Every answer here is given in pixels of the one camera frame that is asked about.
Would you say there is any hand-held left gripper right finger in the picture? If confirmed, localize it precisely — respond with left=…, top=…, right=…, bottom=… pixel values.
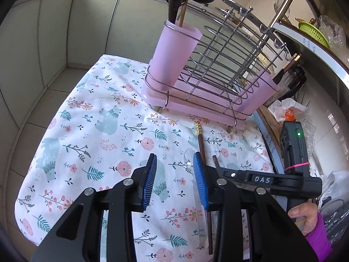
left=193, top=152, right=318, bottom=262

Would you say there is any metal shelf pole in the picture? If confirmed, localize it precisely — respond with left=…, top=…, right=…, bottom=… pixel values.
left=269, top=0, right=304, bottom=30

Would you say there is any upper shelf board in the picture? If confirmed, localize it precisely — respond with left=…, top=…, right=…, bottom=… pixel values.
left=273, top=22, right=349, bottom=88

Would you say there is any green plastic basket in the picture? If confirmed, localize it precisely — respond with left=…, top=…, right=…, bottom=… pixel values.
left=298, top=21, right=331, bottom=48

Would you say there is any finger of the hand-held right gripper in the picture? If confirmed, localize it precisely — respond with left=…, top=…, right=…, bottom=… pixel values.
left=213, top=165, right=285, bottom=194

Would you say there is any pink plastic utensil cup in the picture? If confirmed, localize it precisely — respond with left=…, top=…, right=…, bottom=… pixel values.
left=149, top=20, right=203, bottom=107
left=237, top=69, right=281, bottom=119

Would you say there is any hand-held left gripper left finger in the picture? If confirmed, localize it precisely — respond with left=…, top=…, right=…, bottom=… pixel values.
left=32, top=153, right=158, bottom=262

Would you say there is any pink plastic drip tray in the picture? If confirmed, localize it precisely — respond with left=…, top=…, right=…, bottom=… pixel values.
left=140, top=76, right=254, bottom=127

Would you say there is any floral tablecloth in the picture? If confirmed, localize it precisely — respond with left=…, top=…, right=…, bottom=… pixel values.
left=16, top=55, right=276, bottom=262

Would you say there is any black blender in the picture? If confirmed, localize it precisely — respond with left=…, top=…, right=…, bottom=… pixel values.
left=273, top=57, right=307, bottom=101

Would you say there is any metal wire utensil rack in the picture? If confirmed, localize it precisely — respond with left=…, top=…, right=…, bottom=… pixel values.
left=144, top=0, right=299, bottom=127

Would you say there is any person's right hand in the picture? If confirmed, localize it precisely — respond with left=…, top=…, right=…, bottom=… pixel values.
left=288, top=204, right=320, bottom=236

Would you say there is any clear plastic spoon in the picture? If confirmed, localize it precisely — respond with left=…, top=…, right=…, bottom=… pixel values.
left=183, top=148, right=206, bottom=250

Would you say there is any person's right forearm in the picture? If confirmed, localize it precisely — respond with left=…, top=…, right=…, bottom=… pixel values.
left=305, top=212, right=334, bottom=262

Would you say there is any clear plastic bag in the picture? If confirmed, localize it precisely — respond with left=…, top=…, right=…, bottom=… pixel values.
left=319, top=15, right=347, bottom=50
left=318, top=171, right=347, bottom=241

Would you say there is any black spoon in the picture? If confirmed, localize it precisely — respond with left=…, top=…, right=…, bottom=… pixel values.
left=166, top=0, right=190, bottom=25

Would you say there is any metal wire strainer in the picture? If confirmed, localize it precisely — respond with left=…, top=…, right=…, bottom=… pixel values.
left=273, top=0, right=289, bottom=15

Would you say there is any dark chopstick with gold end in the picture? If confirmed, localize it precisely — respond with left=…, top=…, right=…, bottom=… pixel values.
left=194, top=122, right=214, bottom=255

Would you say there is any white plastic bag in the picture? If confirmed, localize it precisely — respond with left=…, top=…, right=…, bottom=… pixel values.
left=269, top=98, right=310, bottom=123

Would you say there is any light wooden chopstick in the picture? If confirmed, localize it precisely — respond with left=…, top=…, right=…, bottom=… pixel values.
left=178, top=0, right=194, bottom=26

